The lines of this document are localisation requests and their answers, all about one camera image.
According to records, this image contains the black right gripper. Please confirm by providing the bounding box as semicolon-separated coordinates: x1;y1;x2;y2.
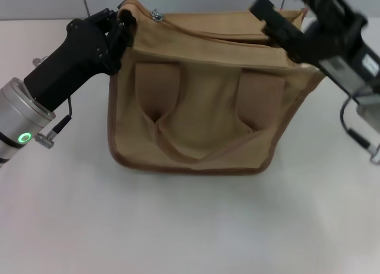
248;0;380;102

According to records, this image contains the khaki canvas food bag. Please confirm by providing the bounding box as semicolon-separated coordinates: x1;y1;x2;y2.
108;0;324;177

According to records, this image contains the left gripper cable with connectors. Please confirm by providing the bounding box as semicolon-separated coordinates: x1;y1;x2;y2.
32;56;74;147

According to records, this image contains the gripper cable with connectors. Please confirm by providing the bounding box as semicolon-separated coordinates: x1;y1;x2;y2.
340;89;380;165
32;56;74;147

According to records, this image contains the right gripper cable with connectors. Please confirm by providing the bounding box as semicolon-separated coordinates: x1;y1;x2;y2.
340;89;380;165

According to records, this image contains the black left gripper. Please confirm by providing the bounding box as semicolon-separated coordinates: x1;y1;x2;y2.
23;8;137;113

